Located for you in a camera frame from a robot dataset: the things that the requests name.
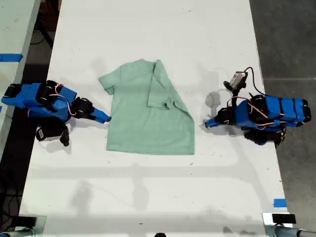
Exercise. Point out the camera black stalk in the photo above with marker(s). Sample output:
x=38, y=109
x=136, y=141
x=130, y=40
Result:
x=53, y=124
x=237, y=93

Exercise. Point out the black round object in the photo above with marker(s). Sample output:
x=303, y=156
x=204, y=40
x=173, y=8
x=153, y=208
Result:
x=160, y=235

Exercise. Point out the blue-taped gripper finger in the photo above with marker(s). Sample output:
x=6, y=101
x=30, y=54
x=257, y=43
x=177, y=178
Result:
x=101, y=119
x=212, y=120
x=102, y=114
x=212, y=124

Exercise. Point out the blue and black arm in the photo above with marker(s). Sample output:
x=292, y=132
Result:
x=27, y=98
x=284, y=108

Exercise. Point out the pale green T-shirt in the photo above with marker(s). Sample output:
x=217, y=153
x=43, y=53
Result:
x=153, y=123

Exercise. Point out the long blue tape strip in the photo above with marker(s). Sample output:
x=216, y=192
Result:
x=10, y=57

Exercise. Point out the side white table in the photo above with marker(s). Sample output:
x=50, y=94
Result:
x=12, y=29

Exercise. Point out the clear corner plate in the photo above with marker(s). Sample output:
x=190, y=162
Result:
x=40, y=223

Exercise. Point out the grey metal pipe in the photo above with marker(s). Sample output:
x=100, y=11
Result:
x=293, y=232
x=14, y=233

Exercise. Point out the small black box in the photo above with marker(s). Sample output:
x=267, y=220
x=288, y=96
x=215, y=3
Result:
x=284, y=218
x=27, y=220

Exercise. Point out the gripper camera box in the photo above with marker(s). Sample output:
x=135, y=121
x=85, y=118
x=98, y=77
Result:
x=238, y=79
x=49, y=134

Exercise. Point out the short blue tape piece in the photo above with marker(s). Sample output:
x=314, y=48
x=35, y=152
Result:
x=280, y=203

